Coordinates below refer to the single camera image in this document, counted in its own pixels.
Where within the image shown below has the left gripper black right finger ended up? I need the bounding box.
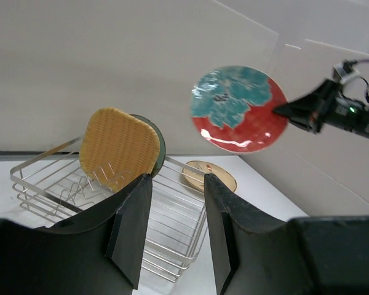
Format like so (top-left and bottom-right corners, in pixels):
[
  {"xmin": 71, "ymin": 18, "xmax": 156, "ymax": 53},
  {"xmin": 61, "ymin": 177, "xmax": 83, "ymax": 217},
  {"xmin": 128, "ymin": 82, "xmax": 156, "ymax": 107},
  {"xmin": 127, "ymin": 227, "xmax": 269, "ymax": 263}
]
[{"xmin": 204, "ymin": 174, "xmax": 369, "ymax": 294}]

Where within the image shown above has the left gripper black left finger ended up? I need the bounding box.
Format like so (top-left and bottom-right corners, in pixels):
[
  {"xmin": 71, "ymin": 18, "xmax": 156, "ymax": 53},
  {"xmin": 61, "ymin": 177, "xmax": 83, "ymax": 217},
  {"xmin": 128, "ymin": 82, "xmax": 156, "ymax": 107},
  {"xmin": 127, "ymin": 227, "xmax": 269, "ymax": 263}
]
[{"xmin": 0, "ymin": 174, "xmax": 153, "ymax": 294}]

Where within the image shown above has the light blue flower plate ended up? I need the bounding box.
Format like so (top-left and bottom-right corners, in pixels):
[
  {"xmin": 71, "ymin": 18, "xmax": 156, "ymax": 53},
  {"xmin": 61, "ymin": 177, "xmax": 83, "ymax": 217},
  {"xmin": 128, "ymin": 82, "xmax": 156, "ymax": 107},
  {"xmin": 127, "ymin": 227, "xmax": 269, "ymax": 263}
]
[{"xmin": 132, "ymin": 114, "xmax": 166, "ymax": 178}]

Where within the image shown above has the red and teal plate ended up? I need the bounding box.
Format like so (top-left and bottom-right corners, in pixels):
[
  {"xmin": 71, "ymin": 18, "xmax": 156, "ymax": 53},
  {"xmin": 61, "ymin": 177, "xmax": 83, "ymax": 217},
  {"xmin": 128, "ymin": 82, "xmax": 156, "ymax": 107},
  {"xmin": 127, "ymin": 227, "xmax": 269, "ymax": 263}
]
[{"xmin": 190, "ymin": 65, "xmax": 288, "ymax": 154}]

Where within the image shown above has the beige floral plate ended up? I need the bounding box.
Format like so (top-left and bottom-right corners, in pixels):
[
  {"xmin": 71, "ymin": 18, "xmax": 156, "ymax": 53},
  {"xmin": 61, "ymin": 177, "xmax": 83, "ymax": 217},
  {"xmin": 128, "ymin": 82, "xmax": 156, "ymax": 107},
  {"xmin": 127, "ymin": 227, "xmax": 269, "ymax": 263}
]
[{"xmin": 182, "ymin": 160, "xmax": 237, "ymax": 192}]

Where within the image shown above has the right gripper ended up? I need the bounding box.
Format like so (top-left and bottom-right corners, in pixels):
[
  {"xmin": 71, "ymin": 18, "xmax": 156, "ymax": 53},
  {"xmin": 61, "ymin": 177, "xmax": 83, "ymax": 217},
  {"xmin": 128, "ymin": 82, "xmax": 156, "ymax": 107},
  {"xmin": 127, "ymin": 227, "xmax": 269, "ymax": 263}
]
[{"xmin": 272, "ymin": 79, "xmax": 369, "ymax": 139}]

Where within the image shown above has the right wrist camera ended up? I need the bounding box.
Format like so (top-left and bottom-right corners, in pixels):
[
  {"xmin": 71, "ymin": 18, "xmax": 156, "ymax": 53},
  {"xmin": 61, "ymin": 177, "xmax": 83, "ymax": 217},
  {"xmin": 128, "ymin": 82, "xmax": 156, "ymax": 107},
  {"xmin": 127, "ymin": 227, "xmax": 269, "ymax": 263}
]
[{"xmin": 332, "ymin": 60, "xmax": 360, "ymax": 85}]

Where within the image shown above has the orange woven oval plate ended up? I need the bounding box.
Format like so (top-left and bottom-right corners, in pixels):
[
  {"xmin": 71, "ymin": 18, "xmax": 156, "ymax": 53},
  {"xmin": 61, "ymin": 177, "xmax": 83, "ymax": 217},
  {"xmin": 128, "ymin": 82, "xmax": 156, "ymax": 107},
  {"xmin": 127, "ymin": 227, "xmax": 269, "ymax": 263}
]
[{"xmin": 79, "ymin": 107, "xmax": 160, "ymax": 192}]

